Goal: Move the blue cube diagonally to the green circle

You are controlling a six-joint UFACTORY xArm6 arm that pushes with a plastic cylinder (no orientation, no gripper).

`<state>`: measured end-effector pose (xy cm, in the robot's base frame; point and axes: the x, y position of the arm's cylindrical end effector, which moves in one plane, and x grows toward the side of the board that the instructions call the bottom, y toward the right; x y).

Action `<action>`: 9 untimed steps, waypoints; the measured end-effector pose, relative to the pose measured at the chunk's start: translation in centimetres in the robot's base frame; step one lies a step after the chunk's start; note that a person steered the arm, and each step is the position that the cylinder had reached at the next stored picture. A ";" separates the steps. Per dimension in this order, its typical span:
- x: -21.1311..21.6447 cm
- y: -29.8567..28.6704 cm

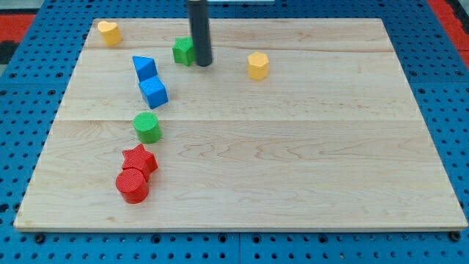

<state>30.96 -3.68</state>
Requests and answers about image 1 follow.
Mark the light wooden board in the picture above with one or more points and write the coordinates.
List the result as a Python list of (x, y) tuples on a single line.
[(332, 140)]

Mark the blue cube block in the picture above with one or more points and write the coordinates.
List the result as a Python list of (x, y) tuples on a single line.
[(153, 91)]

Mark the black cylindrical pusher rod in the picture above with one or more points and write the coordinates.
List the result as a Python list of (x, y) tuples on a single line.
[(199, 21)]

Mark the blue triangle block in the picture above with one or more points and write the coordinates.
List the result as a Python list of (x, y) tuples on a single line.
[(145, 67)]

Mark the red star block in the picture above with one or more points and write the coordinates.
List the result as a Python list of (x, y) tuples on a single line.
[(140, 159)]

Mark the green cylinder block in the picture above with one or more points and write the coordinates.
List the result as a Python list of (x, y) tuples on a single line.
[(147, 127)]

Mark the red cylinder block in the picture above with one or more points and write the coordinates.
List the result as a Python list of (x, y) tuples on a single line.
[(132, 186)]

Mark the yellow heart block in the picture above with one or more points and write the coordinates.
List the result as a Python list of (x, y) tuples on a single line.
[(110, 32)]

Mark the green star block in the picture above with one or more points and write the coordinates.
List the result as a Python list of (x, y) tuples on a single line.
[(183, 51)]

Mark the yellow hexagon block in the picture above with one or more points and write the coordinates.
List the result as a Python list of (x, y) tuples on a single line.
[(257, 66)]

